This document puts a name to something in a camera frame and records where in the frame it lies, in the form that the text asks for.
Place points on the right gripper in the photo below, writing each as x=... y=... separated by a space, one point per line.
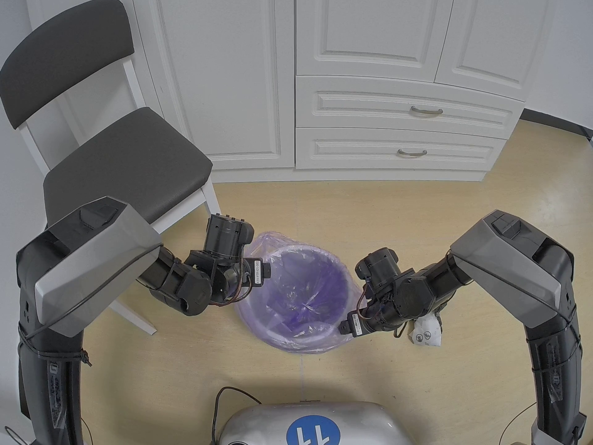
x=356 y=325

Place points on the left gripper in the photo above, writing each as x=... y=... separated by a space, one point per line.
x=259 y=274

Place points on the purple plastic bag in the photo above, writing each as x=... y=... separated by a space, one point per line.
x=296 y=295

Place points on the white printed wrapper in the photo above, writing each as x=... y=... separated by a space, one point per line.
x=428 y=334

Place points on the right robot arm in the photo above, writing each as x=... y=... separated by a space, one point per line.
x=509 y=262

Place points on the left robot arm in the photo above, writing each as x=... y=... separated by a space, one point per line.
x=92 y=257

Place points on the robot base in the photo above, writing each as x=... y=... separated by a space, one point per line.
x=315 y=427

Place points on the white trash bin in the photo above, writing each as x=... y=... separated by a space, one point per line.
x=301 y=248

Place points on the white chair grey cushions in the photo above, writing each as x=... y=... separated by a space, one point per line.
x=125 y=169

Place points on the white wardrobe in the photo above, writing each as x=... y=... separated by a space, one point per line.
x=370 y=40

